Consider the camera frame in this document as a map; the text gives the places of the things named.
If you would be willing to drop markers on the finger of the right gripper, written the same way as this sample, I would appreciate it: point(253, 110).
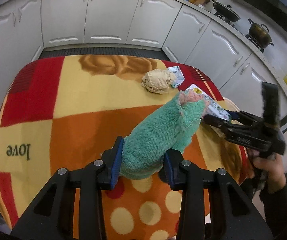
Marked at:
point(244, 118)
point(216, 122)

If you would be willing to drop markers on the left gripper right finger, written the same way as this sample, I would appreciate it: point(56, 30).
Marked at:
point(213, 205)

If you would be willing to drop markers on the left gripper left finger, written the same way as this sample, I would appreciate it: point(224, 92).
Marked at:
point(50, 213)

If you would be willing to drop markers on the white milk carton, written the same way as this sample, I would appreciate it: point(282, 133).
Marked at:
point(213, 107)

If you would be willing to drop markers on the small plastic wrapper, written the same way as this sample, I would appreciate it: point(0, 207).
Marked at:
point(176, 76)

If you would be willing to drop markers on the beige paper ball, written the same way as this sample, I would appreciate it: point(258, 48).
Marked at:
point(158, 81)

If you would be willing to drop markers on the green fluffy cloth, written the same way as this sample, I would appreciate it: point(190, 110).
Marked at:
point(170, 126)

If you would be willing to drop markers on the white round trash bin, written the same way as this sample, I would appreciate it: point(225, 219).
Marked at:
point(230, 105)

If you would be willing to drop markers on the white lower kitchen cabinets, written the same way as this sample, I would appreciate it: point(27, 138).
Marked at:
point(186, 33)

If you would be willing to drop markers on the right hand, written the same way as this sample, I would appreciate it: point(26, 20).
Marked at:
point(276, 178)

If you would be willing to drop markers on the brass cooking pot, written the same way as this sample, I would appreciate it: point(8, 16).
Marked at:
point(259, 33)

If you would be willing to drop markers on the black frying pan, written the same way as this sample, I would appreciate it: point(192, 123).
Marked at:
point(225, 12)

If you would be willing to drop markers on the red yellow orange blanket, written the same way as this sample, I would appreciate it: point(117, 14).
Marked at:
point(65, 111)

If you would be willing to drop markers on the black ribbed floor mat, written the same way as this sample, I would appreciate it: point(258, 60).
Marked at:
point(153, 54)

